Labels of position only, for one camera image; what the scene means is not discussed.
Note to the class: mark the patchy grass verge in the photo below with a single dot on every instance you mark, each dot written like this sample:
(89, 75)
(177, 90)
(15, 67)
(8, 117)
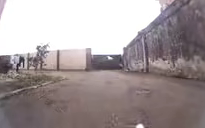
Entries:
(20, 79)

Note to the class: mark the pale concrete kerb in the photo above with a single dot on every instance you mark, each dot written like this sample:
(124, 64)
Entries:
(26, 88)

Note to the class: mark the weathered grey stone wall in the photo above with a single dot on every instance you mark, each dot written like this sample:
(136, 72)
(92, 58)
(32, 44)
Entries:
(180, 43)

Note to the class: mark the robot's own part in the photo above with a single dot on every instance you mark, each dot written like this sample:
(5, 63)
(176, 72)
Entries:
(140, 126)

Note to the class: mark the dark metal gate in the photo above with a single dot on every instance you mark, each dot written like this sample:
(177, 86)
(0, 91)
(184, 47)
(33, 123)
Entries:
(105, 63)

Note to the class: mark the brown dirt road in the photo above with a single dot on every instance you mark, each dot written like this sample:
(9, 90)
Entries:
(103, 96)

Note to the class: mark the pale wall with brown pillars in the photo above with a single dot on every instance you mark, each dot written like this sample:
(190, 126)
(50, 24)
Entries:
(71, 59)

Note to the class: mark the small thin tree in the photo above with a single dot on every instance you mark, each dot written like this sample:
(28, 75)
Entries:
(42, 55)

